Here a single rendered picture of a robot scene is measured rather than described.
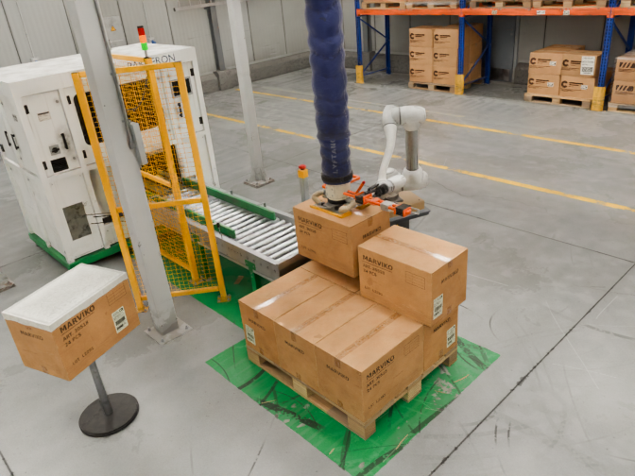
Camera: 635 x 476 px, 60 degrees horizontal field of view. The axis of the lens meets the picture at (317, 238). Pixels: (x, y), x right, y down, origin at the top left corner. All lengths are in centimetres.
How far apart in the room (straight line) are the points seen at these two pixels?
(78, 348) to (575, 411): 308
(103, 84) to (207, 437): 242
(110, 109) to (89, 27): 52
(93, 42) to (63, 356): 197
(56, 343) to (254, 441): 134
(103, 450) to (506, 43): 1085
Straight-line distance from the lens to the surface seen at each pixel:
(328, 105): 366
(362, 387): 335
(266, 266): 443
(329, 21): 358
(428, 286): 345
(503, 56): 1271
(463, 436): 370
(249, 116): 736
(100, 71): 404
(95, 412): 428
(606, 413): 404
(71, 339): 353
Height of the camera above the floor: 269
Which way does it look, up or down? 27 degrees down
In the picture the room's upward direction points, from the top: 6 degrees counter-clockwise
